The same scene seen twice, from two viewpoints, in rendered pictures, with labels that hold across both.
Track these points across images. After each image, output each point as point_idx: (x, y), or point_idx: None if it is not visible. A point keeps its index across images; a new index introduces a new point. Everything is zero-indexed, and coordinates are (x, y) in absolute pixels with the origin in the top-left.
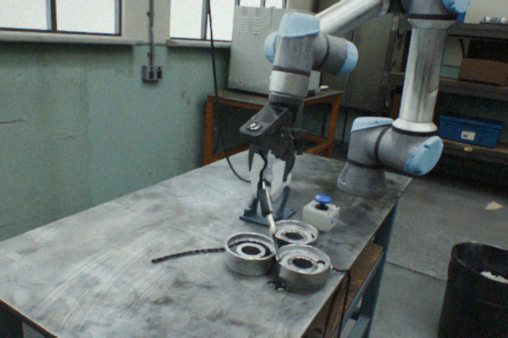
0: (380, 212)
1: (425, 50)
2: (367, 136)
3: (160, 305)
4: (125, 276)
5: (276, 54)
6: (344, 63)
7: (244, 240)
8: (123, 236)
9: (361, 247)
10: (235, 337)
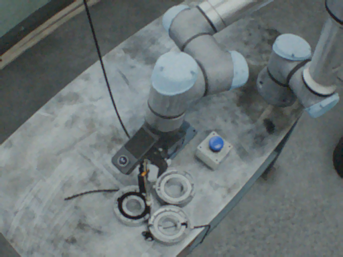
0: (277, 134)
1: (333, 39)
2: (283, 64)
3: (69, 243)
4: (49, 212)
5: (149, 93)
6: (229, 90)
7: (130, 191)
8: (47, 162)
9: (234, 193)
10: None
